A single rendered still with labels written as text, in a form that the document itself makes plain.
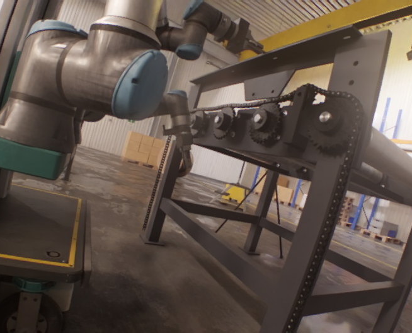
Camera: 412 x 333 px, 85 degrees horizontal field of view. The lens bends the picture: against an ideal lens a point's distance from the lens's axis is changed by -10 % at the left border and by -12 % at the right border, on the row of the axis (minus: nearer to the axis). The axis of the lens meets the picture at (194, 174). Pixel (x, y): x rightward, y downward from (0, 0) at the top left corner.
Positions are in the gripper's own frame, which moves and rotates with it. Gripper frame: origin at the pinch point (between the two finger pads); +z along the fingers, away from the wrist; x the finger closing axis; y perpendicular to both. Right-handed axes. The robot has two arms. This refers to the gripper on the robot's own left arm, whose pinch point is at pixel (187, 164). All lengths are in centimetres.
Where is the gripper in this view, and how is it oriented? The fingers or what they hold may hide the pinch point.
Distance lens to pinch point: 116.2
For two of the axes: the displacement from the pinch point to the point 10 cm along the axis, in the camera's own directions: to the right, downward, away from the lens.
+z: 1.4, 9.9, 0.5
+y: 9.5, -1.5, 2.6
